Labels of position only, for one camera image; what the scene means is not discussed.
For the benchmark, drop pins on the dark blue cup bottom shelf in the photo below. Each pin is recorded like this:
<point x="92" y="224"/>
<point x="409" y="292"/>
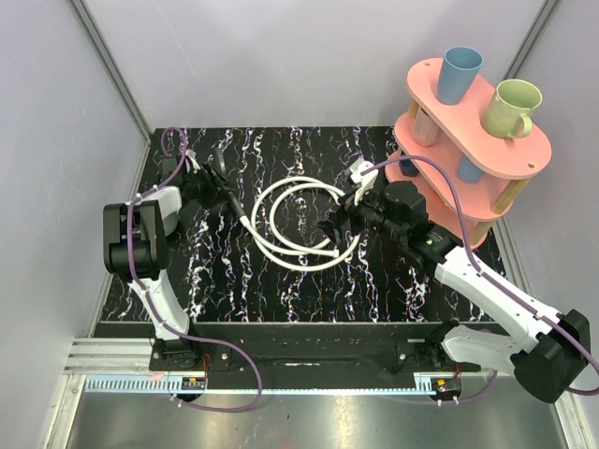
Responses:
<point x="407" y="167"/>

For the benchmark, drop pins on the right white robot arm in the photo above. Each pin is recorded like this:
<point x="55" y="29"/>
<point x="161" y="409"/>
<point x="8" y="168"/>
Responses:
<point x="544" y="349"/>

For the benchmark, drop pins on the pink cup middle shelf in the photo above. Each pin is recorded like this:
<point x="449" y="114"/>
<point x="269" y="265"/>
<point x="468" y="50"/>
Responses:
<point x="425" y="130"/>

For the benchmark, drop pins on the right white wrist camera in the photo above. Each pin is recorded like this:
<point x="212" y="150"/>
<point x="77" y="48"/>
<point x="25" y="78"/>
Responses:
<point x="362" y="175"/>

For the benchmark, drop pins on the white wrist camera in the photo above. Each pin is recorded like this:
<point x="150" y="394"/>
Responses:
<point x="192" y="166"/>
<point x="362" y="175"/>

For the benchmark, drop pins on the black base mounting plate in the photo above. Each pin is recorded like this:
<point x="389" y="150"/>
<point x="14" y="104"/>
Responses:
<point x="376" y="364"/>

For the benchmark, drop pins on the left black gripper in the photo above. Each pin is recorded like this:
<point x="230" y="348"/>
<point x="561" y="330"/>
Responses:
<point x="215" y="179"/>

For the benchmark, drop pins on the aluminium rail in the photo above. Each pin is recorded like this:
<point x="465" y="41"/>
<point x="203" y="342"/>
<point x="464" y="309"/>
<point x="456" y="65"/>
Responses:
<point x="108" y="356"/>

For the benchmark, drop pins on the blue tumbler on top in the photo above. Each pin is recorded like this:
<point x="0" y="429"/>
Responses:
<point x="458" y="71"/>

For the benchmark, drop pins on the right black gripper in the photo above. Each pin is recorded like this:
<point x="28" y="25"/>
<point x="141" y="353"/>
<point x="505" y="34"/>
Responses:
<point x="334" y="229"/>

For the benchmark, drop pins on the light blue cup middle shelf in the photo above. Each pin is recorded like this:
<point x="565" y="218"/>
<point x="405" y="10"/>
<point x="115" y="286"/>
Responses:
<point x="468" y="171"/>

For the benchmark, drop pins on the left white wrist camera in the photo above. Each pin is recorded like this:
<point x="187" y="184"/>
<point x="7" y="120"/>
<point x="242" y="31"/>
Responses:
<point x="192" y="166"/>

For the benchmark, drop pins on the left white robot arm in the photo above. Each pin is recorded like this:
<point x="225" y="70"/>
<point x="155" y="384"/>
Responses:
<point x="135" y="249"/>

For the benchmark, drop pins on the pink three-tier shelf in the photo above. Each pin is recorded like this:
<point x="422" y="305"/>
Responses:
<point x="466" y="210"/>

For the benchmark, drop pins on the green mug on shelf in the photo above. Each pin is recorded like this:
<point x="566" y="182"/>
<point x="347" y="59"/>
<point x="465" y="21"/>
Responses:
<point x="510" y="111"/>

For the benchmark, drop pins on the grey shower head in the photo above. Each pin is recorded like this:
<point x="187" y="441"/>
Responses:
<point x="226" y="191"/>

